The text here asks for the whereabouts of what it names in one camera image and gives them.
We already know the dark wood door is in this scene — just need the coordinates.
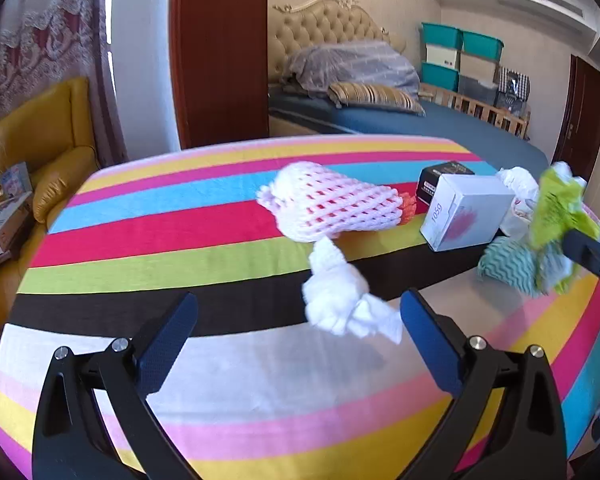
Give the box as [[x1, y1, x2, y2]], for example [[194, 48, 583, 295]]
[[551, 55, 600, 171]]

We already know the small black box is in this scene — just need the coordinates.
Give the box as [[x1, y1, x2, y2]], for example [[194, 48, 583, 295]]
[[416, 161, 477, 207]]

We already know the teal zigzag cloth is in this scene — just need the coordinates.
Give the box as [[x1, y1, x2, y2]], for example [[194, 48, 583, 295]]
[[477, 235, 548, 297]]

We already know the green snack wrapper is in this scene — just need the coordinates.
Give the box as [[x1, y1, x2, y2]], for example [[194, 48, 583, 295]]
[[529, 162, 600, 296]]

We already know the striped pillow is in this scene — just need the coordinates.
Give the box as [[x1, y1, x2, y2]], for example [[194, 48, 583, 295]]
[[328, 81, 427, 117]]

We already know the white cardboard box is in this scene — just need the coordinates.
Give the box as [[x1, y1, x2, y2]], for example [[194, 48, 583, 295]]
[[420, 174, 517, 252]]

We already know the small white tissue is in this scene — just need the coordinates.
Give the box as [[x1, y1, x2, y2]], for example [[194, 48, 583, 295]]
[[551, 160, 588, 187]]

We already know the striped tablecloth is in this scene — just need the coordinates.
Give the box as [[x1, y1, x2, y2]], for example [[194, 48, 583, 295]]
[[0, 134, 600, 476]]

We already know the beige tufted headboard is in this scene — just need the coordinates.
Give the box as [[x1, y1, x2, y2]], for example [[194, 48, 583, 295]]
[[269, 0, 407, 86]]

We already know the teal storage box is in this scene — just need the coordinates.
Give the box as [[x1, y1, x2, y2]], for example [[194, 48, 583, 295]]
[[461, 30, 505, 60], [421, 62, 461, 92], [421, 22, 464, 51]]

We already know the wooden crib rail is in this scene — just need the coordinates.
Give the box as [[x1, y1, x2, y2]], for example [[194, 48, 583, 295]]
[[419, 84, 531, 137]]

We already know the clear grey storage box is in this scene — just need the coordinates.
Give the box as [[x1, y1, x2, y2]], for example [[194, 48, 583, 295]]
[[457, 75, 500, 106]]

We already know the grey blue folded duvet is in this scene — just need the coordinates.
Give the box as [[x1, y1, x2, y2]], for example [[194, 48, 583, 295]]
[[282, 41, 421, 98]]

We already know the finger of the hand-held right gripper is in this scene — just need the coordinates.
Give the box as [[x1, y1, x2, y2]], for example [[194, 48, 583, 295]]
[[561, 229, 600, 305]]

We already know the beige storage box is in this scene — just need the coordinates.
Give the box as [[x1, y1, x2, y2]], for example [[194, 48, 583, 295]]
[[459, 52, 501, 81]]

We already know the light blue book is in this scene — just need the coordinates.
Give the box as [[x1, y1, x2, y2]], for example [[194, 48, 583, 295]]
[[0, 161, 33, 196]]

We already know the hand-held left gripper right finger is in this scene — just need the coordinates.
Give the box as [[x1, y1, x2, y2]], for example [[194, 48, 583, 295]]
[[400, 288, 566, 480]]

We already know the twisted white tissue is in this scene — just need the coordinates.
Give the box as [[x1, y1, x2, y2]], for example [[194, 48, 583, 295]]
[[302, 236, 406, 345]]

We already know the pink lace curtain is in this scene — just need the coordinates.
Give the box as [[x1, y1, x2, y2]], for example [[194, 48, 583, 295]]
[[0, 0, 128, 161]]

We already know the yellow leather armchair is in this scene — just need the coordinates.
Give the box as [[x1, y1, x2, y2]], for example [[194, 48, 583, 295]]
[[0, 77, 103, 331]]

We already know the blue bed mattress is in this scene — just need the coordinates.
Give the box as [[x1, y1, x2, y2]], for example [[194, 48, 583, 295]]
[[269, 87, 551, 166]]

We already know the pink foam net fruit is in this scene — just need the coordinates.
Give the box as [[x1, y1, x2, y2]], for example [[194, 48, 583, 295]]
[[256, 161, 405, 243]]

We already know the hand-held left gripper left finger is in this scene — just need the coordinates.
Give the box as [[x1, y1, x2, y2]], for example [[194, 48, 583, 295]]
[[32, 291, 199, 480]]

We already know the cream storage box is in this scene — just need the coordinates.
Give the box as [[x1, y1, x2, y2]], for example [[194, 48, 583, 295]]
[[425, 44, 463, 68]]

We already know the flat printed box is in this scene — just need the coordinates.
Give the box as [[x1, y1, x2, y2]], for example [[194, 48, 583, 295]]
[[0, 191, 35, 261]]

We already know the dark bag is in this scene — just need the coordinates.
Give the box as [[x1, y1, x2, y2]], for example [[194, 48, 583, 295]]
[[495, 92, 528, 113]]

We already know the black white checkered bag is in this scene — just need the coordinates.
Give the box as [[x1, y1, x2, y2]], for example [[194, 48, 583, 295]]
[[497, 66, 531, 98]]

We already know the orange wrapper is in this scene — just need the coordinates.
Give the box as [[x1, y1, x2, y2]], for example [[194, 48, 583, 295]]
[[400, 191, 420, 225]]

